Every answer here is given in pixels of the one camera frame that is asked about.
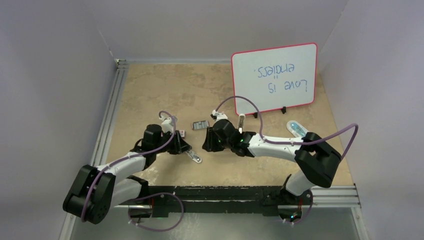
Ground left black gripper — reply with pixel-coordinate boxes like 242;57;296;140
153;130;191;155

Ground blue patterned oval case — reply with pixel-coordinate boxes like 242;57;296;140
286;120;308;138

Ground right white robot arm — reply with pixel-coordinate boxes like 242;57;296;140
202;119;342;204

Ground purple cable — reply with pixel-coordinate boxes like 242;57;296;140
80;110;178;222
210;96;359;226

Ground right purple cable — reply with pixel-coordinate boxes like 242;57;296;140
210;96;359;226

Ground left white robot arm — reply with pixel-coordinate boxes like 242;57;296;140
62;124;192;224

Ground aluminium frame rail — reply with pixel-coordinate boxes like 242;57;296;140
90;59;130;166

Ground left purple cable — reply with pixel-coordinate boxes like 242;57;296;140
80;110;178;222

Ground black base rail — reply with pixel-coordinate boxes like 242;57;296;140
117;185;314;220

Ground red-framed whiteboard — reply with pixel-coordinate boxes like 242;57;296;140
230;42;318;115

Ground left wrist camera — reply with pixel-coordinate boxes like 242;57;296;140
159;116;177;134

